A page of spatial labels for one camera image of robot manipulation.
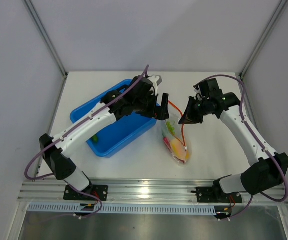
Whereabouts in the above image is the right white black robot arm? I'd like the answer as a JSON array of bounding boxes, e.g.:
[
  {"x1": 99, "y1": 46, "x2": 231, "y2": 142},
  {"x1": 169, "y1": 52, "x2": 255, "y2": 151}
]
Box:
[{"x1": 179, "y1": 75, "x2": 288, "y2": 202}]

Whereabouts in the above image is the left aluminium frame post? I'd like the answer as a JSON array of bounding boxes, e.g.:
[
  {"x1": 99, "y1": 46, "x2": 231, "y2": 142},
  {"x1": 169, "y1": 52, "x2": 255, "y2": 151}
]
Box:
[{"x1": 22, "y1": 0, "x2": 67, "y2": 79}]

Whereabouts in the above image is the clear zip top bag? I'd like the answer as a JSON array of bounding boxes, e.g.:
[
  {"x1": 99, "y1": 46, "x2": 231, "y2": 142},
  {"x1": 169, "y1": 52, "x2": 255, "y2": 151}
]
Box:
[{"x1": 160, "y1": 99, "x2": 192, "y2": 166}]

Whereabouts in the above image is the red chili pepper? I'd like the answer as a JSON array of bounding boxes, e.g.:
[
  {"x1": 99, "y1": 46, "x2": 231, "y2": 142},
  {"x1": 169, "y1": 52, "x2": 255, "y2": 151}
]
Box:
[{"x1": 163, "y1": 136, "x2": 178, "y2": 157}]

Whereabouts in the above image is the aluminium mounting rail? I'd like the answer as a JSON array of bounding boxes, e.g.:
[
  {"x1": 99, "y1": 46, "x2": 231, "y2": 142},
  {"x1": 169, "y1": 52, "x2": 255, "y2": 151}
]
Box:
[{"x1": 17, "y1": 177, "x2": 288, "y2": 207}]

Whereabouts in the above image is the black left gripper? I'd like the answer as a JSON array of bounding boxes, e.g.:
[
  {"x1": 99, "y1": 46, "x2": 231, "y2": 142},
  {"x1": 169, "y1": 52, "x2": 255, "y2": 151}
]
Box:
[{"x1": 134, "y1": 90, "x2": 168, "y2": 120}]

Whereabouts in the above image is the green grape bunch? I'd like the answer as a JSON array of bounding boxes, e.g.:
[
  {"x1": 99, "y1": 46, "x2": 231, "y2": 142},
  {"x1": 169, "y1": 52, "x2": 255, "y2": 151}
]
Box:
[{"x1": 165, "y1": 120, "x2": 178, "y2": 135}]

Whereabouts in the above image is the aluminium frame post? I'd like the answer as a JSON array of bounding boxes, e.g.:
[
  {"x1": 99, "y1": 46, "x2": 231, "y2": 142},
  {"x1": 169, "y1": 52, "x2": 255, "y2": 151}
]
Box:
[
  {"x1": 239, "y1": 0, "x2": 288, "y2": 79},
  {"x1": 22, "y1": 0, "x2": 67, "y2": 79}
]

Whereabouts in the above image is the blue plastic tray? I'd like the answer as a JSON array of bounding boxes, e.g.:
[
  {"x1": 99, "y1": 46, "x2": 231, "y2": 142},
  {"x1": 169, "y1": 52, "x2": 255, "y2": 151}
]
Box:
[{"x1": 70, "y1": 79, "x2": 156, "y2": 158}]

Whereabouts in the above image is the right aluminium frame post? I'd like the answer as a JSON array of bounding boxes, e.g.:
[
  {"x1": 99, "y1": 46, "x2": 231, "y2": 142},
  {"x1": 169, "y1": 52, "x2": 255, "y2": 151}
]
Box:
[{"x1": 239, "y1": 0, "x2": 288, "y2": 79}]

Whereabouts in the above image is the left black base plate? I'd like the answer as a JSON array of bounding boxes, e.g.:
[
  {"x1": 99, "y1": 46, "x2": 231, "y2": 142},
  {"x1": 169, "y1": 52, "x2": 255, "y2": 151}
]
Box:
[{"x1": 63, "y1": 185, "x2": 108, "y2": 202}]

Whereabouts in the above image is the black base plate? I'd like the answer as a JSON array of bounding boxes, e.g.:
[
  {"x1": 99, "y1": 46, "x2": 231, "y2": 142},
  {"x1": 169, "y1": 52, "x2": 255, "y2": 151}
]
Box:
[
  {"x1": 191, "y1": 186, "x2": 242, "y2": 204},
  {"x1": 63, "y1": 185, "x2": 108, "y2": 202}
]

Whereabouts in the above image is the yellow orange mango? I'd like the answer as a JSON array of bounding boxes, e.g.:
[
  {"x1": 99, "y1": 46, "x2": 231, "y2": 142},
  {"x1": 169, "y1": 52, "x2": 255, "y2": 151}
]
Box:
[{"x1": 175, "y1": 140, "x2": 190, "y2": 162}]

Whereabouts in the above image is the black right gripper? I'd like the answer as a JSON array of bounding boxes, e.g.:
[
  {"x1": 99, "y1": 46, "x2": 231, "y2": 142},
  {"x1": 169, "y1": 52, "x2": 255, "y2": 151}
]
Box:
[{"x1": 179, "y1": 96, "x2": 210, "y2": 125}]

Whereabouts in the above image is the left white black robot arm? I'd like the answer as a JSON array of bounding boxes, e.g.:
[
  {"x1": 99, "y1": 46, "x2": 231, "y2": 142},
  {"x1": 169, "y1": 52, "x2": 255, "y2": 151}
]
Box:
[{"x1": 39, "y1": 75, "x2": 169, "y2": 200}]

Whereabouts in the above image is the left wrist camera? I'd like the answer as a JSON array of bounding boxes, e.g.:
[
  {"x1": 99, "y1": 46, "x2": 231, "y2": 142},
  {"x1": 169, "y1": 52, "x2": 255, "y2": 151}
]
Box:
[{"x1": 148, "y1": 75, "x2": 162, "y2": 88}]

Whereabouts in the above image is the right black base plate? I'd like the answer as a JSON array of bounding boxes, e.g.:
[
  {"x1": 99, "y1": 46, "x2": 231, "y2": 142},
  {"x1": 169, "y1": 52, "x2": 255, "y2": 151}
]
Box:
[{"x1": 191, "y1": 186, "x2": 242, "y2": 204}]

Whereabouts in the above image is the white slotted cable duct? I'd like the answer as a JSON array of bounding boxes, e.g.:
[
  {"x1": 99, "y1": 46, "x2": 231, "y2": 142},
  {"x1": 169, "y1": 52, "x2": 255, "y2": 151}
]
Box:
[{"x1": 27, "y1": 202, "x2": 216, "y2": 216}]

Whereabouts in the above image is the green chili pepper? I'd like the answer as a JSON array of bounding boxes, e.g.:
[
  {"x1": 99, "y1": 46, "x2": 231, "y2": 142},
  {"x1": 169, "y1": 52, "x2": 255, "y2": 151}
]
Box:
[{"x1": 91, "y1": 135, "x2": 98, "y2": 143}]

